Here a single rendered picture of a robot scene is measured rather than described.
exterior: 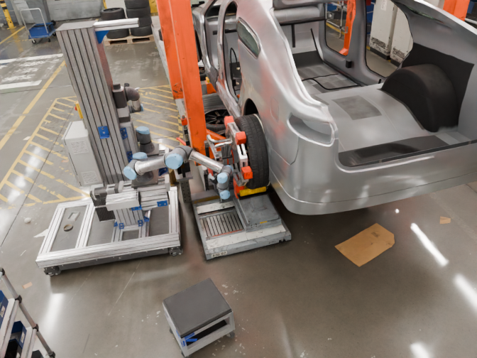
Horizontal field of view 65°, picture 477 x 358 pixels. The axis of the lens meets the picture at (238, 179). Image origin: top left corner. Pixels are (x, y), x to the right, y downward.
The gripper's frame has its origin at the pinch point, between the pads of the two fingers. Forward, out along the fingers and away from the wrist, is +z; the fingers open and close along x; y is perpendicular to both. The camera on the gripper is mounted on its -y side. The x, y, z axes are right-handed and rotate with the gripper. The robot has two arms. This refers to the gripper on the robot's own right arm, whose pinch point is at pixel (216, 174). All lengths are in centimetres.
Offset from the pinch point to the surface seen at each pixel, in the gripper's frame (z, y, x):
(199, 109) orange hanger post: 70, 30, -2
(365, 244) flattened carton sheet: -42, -82, -126
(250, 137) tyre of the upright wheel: 1.6, 27.7, -32.4
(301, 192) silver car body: -68, 16, -48
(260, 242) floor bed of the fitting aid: -13, -76, -32
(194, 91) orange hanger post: 70, 48, 0
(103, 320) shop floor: -51, -83, 112
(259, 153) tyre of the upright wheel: -7.9, 16.5, -36.2
